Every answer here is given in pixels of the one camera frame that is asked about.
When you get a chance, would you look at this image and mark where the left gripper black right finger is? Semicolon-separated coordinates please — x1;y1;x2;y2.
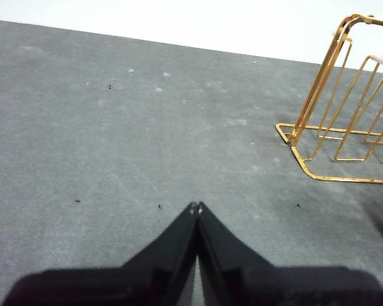
197;201;383;306

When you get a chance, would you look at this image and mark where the gold wire cup rack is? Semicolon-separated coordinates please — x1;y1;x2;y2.
275;13;383;186

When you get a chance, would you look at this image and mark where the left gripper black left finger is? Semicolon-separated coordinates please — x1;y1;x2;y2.
1;201;199;306

